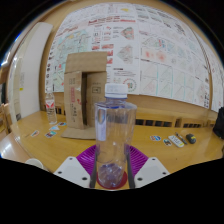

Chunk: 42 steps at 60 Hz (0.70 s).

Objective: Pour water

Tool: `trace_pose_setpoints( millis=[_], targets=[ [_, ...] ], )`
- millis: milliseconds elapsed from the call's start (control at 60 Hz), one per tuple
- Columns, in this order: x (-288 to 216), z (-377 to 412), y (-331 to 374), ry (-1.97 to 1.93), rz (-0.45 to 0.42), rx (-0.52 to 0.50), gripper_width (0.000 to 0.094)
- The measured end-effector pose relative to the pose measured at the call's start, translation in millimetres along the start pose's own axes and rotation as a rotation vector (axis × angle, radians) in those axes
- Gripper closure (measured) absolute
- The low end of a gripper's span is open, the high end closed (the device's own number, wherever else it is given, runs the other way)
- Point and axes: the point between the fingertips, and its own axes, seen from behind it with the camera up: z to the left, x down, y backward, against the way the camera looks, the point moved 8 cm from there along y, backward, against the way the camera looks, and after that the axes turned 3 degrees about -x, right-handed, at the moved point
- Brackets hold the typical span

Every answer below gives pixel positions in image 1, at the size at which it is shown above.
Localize clear plastic water bottle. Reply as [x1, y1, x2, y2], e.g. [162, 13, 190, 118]
[94, 83, 138, 190]

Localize round blue sticker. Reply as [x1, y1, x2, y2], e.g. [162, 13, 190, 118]
[149, 134, 162, 142]

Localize black bag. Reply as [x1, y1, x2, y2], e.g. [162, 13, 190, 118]
[213, 107, 224, 140]

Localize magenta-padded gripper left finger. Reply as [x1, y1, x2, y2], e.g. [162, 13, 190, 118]
[53, 144, 98, 189]

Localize printed paper poster collage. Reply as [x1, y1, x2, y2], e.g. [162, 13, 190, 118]
[44, 2, 214, 109]

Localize dark pen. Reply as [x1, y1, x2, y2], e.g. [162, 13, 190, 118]
[175, 132, 188, 145]

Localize small red-labelled drink bottle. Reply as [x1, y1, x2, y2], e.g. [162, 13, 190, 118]
[44, 87, 58, 126]

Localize wooden chair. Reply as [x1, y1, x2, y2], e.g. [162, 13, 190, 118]
[0, 103, 13, 134]

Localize black and yellow tape measure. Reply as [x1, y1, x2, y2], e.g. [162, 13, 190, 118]
[185, 133, 197, 145]

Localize flat round red coaster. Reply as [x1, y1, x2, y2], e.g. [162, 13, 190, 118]
[96, 170, 129, 191]

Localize white remote control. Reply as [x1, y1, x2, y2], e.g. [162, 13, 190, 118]
[168, 134, 185, 148]

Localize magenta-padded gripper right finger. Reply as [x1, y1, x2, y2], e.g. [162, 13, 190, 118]
[128, 145, 171, 190]

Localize brown cardboard box stand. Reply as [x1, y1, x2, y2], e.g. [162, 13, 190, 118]
[60, 51, 109, 140]

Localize white wall panel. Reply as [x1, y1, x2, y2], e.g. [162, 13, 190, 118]
[6, 21, 54, 121]

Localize white cup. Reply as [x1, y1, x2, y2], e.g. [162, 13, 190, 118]
[24, 157, 45, 171]

